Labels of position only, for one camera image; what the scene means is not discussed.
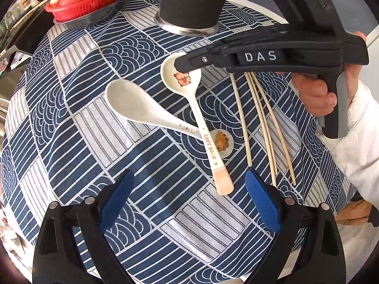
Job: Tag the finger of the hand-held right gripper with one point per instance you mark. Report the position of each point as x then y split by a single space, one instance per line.
192 60
222 47

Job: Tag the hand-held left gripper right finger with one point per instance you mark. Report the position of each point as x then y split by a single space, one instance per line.
263 204

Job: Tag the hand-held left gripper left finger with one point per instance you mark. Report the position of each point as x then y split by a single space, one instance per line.
117 201

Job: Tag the white spoon bear print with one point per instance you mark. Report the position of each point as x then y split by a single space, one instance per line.
180 80

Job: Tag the black cylindrical utensil holder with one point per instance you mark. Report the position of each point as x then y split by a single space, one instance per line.
192 3

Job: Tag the wooden chopstick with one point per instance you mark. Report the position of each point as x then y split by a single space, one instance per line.
264 124
275 130
260 130
241 118

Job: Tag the plain white ceramic spoon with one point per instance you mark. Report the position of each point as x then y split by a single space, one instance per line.
130 100

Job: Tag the person's right forearm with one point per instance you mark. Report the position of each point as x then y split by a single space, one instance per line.
364 142

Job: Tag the person's right hand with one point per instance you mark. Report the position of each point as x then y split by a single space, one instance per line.
314 94

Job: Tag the blue white patterned tablecloth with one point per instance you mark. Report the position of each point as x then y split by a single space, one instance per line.
88 124

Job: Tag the tan cloth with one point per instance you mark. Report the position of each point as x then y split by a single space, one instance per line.
355 211

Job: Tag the red plastic basket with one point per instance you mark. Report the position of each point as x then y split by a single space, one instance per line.
88 7

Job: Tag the dark dresser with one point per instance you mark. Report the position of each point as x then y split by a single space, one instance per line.
26 35

